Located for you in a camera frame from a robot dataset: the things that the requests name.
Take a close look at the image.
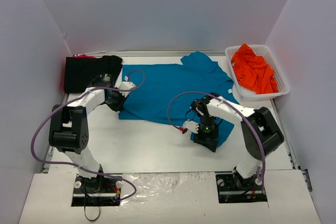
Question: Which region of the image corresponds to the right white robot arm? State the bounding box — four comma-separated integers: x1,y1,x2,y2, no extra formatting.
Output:
183,93,284,189

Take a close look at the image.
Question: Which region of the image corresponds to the orange t shirt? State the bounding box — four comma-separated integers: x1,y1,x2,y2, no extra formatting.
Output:
231,44,279,94

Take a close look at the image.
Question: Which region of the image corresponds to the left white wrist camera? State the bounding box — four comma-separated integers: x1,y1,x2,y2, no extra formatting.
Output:
118,81,137,95

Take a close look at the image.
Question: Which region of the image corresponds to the white plastic basket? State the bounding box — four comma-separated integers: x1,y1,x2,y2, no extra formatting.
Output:
225,45,290,101

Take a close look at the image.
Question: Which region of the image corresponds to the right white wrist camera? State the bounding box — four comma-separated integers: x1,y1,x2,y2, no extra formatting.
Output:
182,121,200,134

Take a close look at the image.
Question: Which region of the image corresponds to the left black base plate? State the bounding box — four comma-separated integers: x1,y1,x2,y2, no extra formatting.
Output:
71,175,123,207

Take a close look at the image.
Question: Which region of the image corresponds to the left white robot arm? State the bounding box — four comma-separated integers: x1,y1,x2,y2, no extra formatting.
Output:
49,74,136,191

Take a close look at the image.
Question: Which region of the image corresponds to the blue t shirt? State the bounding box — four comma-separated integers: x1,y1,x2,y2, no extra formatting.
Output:
119,51,236,146

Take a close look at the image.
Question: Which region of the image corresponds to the folded black t shirt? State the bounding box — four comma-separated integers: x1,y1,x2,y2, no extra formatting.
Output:
63,55,122,93

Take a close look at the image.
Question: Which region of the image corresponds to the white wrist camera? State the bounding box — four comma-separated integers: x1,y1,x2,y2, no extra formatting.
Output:
118,81,137,95
182,121,200,134

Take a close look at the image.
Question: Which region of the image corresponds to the folded pink t shirt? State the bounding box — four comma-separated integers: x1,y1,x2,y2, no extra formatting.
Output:
72,54,95,58

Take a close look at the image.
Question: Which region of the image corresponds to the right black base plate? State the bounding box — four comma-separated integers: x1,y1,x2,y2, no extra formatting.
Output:
215,172,267,204

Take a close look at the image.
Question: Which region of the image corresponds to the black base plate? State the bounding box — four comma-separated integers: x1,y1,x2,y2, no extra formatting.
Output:
71,175,123,207
215,172,267,204

